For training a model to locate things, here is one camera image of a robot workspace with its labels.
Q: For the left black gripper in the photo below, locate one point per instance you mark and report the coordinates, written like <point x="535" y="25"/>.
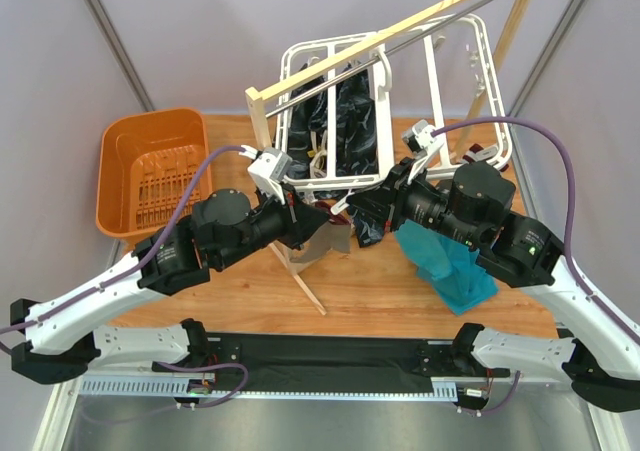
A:
<point x="292" y="216"/>

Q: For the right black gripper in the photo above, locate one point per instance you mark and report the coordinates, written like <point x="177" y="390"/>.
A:
<point x="391" y="201"/>

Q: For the grey maroon striped sock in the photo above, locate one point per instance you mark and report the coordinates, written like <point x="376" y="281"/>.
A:
<point x="334" y="235"/>

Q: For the teal cloth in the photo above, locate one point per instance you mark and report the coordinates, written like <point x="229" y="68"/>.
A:
<point x="448" y="266"/>

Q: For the white clip hanger frame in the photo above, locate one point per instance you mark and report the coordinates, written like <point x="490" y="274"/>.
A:
<point x="324" y="183"/>

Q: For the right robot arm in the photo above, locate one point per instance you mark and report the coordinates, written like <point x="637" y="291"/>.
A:
<point x="600" y="359"/>

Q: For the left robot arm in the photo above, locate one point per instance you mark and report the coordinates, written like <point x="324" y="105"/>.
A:
<point x="66" y="337"/>

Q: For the dark patterned shorts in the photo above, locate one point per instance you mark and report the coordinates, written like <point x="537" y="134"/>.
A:
<point x="356" y="143"/>

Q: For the wooden drying rack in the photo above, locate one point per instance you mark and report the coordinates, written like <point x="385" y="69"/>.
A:
<point x="318" y="66"/>

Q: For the black base cloth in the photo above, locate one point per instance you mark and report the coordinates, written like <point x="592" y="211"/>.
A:
<point x="336" y="360"/>

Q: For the orange laundry basket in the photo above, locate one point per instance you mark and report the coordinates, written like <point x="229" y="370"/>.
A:
<point x="146" y="163"/>

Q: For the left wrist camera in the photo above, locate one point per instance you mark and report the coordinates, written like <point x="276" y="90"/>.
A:
<point x="268" y="171"/>

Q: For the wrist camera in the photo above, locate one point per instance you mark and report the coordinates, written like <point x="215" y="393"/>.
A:
<point x="268" y="171"/>
<point x="423" y="145"/>

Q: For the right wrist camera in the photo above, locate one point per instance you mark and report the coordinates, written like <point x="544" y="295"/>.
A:
<point x="423" y="145"/>

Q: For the slotted cable duct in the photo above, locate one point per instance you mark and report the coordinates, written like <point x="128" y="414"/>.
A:
<point x="167" y="385"/>

